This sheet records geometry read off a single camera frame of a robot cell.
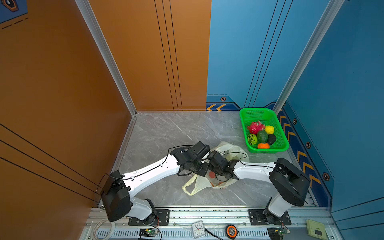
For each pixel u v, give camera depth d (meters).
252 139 0.95
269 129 1.02
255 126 0.99
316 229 0.68
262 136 0.94
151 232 0.70
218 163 0.68
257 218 0.72
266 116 1.13
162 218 0.74
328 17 0.73
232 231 0.67
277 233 0.70
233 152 0.81
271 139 0.99
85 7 0.70
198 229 0.69
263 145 0.92
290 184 0.45
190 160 0.58
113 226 0.70
